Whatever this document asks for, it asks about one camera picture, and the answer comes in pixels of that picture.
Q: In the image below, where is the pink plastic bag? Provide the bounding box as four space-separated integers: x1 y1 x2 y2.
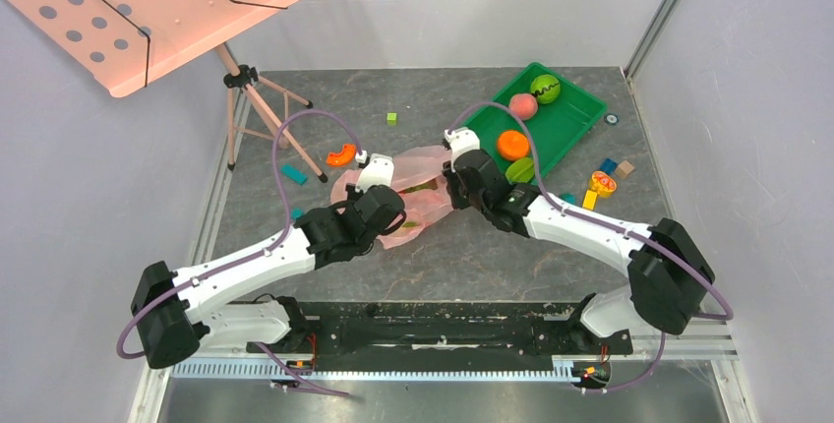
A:
329 145 457 251

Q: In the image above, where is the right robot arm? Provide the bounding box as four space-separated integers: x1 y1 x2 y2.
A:
443 150 715 352

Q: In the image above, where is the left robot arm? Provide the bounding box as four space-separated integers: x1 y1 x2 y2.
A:
117 186 406 369

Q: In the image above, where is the green fake starfruit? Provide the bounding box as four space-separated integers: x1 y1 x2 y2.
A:
505 157 535 183

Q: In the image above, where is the orange fake fruit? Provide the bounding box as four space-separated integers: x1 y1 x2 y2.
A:
496 130 531 162

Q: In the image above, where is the pink fake peach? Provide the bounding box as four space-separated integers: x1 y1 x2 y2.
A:
508 93 539 121

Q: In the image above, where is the green fake melon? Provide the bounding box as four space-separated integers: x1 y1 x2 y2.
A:
530 74 562 104

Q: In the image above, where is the orange arch block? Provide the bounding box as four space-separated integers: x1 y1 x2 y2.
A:
326 144 357 167

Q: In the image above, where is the teal rectangular block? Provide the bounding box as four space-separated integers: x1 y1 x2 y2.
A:
559 193 576 205

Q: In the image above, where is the green plastic tray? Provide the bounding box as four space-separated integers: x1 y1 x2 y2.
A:
462 62 607 175

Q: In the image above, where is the teal long block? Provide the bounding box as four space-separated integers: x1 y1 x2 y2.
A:
279 164 308 185

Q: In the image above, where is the yellow rectangular block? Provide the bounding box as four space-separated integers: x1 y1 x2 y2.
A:
581 190 599 211

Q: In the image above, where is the blue toy brick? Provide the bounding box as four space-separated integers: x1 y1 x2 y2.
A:
599 158 619 176

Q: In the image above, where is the poker chip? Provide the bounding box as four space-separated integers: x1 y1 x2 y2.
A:
605 113 620 126

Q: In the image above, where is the wooden cube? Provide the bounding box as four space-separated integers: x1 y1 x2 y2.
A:
615 160 635 180

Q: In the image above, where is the pink music stand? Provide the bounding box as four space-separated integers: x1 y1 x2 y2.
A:
0 0 328 184

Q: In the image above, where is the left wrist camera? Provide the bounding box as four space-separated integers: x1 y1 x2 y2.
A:
355 151 395 192

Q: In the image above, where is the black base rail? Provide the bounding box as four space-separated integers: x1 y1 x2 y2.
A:
269 301 633 373

